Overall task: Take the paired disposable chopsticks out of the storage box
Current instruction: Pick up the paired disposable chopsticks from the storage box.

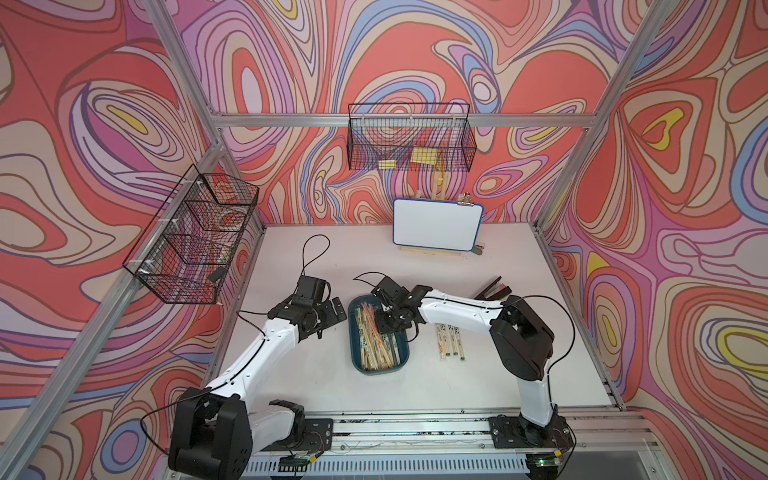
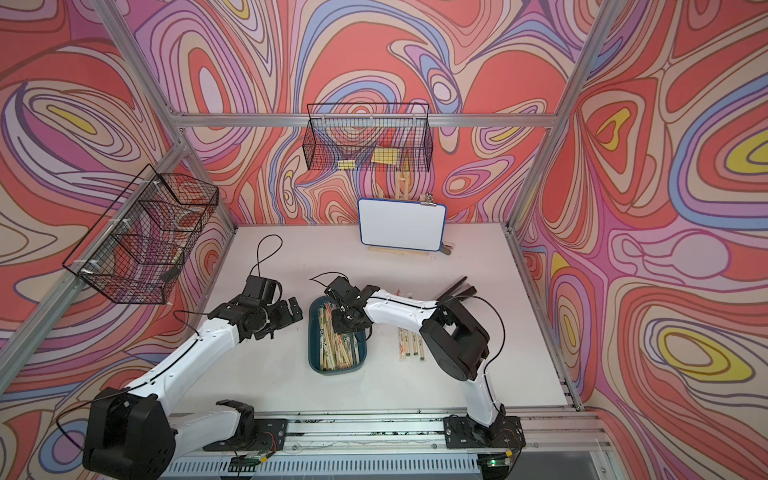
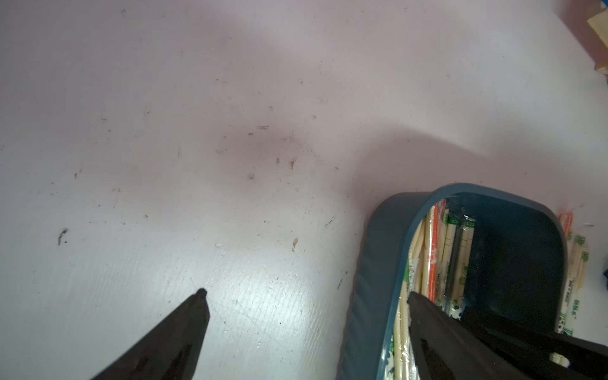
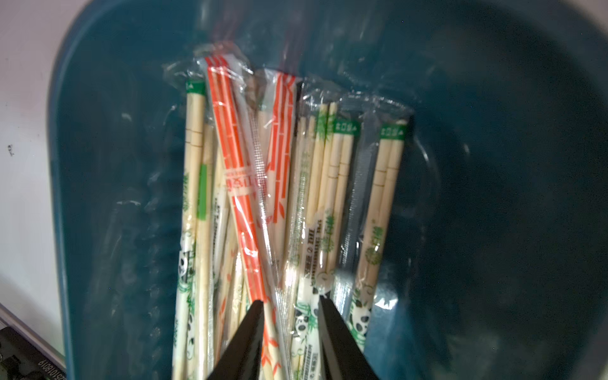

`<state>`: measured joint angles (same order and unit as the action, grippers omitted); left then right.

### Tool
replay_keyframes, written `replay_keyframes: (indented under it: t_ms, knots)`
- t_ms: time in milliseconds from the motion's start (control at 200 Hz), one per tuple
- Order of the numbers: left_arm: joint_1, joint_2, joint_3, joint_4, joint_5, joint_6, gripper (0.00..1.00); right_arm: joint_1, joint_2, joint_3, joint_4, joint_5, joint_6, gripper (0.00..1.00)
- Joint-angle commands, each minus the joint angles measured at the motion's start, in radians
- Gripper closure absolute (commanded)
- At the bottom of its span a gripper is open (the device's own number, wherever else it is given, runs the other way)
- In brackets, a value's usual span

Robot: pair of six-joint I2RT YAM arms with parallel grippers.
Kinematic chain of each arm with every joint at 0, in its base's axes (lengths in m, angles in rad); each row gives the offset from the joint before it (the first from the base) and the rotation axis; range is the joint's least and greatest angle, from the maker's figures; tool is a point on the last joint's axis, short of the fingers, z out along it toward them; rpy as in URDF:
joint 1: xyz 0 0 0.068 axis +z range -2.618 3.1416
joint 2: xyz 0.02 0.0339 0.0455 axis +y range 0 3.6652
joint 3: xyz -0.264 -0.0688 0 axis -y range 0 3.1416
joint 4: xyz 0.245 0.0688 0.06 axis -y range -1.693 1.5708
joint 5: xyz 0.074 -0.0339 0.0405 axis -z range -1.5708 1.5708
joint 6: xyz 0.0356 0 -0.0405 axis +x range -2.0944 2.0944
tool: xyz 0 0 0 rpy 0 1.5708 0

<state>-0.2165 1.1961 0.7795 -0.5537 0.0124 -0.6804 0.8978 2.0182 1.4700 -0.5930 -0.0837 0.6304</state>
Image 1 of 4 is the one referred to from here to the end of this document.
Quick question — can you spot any green panda chopsticks pair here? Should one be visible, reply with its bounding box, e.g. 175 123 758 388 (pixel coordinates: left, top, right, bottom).
444 325 458 356

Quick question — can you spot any teal plastic storage box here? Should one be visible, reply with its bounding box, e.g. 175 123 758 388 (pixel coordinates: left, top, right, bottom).
348 295 410 375

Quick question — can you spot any black wire basket back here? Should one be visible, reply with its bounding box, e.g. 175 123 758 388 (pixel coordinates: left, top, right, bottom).
346 100 477 173

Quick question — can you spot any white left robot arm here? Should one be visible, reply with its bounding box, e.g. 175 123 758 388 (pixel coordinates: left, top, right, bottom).
167 275 347 479

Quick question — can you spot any black wire basket left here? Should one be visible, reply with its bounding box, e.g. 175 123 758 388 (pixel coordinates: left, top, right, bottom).
122 165 260 305

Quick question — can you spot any wooden whiteboard stand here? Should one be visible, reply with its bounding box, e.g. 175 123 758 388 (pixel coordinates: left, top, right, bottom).
398 173 486 259

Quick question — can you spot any black stapler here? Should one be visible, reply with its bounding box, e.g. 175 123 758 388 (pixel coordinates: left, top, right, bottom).
474 276 512 301

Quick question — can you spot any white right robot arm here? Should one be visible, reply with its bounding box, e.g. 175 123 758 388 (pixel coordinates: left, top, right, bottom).
371 276 564 448

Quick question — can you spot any aluminium frame post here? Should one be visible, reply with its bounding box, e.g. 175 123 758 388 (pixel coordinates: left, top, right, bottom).
143 0 268 229

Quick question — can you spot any small white whiteboard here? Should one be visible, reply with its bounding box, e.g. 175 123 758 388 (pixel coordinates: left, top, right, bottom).
392 197 485 253

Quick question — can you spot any black wire basket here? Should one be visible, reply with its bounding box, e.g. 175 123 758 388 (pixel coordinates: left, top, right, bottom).
346 100 477 173
122 165 260 305

